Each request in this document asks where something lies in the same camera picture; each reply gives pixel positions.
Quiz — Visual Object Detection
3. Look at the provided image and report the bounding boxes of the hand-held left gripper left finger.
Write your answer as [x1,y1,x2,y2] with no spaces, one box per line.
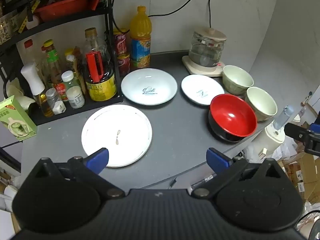
[34,148,125,198]

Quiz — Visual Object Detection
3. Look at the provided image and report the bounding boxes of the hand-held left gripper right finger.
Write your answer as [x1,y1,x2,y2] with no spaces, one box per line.
[190,148,288,198]

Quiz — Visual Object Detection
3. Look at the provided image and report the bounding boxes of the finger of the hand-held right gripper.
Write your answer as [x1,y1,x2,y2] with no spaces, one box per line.
[284,122,320,156]

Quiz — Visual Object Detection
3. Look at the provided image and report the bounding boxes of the large white plate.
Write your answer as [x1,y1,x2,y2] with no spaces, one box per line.
[81,104,153,168]

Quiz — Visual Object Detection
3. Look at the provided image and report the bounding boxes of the small white plate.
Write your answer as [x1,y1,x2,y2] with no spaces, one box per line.
[181,74,225,106]

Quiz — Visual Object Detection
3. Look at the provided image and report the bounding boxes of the white deep plate blue print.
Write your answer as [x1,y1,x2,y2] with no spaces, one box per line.
[121,68,178,106]

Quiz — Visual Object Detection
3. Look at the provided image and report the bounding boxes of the white bottle grey spout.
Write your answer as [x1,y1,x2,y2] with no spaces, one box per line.
[249,105,295,159]

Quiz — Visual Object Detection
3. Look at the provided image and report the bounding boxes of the cardboard boxes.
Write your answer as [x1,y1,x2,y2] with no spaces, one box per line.
[281,121,320,205]

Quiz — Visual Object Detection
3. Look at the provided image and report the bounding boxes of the red and black bowl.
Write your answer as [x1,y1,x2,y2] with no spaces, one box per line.
[208,93,258,143]

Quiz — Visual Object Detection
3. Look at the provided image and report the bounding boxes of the pale green bowl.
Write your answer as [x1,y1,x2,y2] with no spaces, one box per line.
[244,86,278,122]
[222,65,255,96]

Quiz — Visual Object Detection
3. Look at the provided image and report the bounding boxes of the small white jar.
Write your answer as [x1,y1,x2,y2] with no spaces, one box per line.
[66,86,85,109]

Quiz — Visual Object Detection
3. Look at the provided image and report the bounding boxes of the small silver-cap seasoning bottle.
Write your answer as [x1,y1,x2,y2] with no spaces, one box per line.
[46,88,67,116]

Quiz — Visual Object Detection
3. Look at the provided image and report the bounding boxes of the red-label small bottle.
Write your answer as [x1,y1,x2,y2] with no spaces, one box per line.
[53,80,69,102]

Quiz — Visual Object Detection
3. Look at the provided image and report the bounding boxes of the white-cap clear bottle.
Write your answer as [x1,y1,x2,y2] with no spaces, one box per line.
[61,70,81,90]

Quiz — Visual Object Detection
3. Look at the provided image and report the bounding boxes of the green cardboard box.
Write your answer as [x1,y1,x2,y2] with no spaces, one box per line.
[0,95,38,141]

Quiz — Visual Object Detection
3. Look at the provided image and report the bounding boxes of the cream kettle base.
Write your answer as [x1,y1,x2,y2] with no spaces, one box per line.
[182,55,225,78]

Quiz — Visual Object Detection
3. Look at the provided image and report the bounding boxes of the white-top oil spray bottle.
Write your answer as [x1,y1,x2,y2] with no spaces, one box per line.
[20,62,55,118]

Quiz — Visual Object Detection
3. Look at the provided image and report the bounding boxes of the white plastic bag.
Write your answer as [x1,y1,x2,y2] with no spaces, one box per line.
[6,77,36,111]

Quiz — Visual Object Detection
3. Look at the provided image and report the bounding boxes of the green-label sauce bottle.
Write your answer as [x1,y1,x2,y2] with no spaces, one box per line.
[41,39,63,87]

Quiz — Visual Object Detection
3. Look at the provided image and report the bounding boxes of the glass kettle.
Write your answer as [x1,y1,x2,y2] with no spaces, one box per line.
[188,26,227,68]

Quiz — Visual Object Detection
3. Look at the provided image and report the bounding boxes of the orange juice bottle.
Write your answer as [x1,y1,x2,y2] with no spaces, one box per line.
[129,5,152,71]

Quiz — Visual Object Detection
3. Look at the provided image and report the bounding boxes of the red-cap clear bottle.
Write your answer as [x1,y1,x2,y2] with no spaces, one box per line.
[23,39,42,68]

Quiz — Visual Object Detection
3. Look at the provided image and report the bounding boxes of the black metal rack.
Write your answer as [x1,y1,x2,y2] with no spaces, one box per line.
[0,0,124,126]

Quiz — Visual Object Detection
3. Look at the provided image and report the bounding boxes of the red plastic basket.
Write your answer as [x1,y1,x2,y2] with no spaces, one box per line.
[33,0,93,22]

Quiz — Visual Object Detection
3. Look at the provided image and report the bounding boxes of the black cable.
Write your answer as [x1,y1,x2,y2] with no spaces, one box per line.
[110,0,201,32]
[208,0,216,28]

